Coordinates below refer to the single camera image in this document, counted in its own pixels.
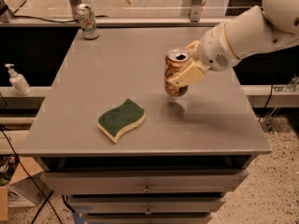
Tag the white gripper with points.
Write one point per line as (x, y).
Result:
(214, 48)

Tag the orange soda can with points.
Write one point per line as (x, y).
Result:
(174, 60)

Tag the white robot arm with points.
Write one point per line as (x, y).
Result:
(270, 27)

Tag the white green 7up can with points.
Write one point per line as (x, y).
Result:
(87, 21)

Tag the green yellow sponge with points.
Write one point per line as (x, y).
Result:
(121, 119)

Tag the grey drawer cabinet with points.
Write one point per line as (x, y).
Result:
(189, 150)

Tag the top drawer metal knob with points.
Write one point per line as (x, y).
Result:
(147, 189)

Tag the drawer metal knob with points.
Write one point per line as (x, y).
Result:
(148, 211)
(147, 189)

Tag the white pump soap bottle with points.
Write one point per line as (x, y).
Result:
(18, 81)

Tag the cardboard box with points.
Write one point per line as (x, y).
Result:
(24, 189)

